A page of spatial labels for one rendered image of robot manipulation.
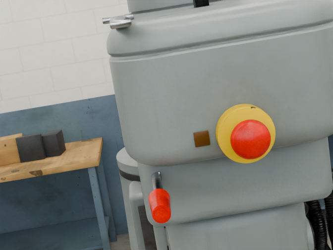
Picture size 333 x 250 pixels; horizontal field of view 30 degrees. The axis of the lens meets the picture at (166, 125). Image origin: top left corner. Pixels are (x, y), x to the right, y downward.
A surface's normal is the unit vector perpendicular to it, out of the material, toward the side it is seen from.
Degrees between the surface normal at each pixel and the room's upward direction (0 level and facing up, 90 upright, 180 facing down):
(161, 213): 90
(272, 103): 90
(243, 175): 90
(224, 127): 90
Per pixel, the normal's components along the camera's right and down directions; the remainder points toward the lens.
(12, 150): 0.21, 0.17
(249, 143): -0.02, 0.22
